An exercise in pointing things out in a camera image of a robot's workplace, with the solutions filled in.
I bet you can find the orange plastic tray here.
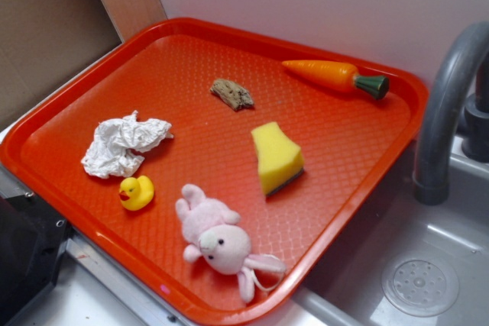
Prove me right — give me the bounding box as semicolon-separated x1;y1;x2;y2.
1;18;428;325

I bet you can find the yellow sponge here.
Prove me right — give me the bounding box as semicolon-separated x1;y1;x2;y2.
251;121;305;196

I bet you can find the yellow rubber duck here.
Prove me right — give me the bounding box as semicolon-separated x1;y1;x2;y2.
118;176;155;211

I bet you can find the brown wood piece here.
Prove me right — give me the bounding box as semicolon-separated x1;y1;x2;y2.
209;79;254;111

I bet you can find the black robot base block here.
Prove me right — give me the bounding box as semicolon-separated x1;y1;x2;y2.
1;192;71;325

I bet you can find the orange toy carrot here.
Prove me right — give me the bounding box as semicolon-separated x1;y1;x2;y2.
282;60;390;100

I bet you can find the pink plush bunny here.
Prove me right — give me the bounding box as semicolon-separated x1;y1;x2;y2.
175;184;287;304

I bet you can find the grey toy sink basin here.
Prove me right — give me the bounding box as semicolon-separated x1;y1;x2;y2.
290;138;489;326

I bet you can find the crumpled white paper towel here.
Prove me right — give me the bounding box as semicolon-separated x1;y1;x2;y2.
81;111;173;179

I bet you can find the grey toy faucet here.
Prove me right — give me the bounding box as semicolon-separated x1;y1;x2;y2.
413;21;488;205

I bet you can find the brown cardboard panel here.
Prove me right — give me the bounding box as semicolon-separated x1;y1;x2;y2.
1;0;120;128

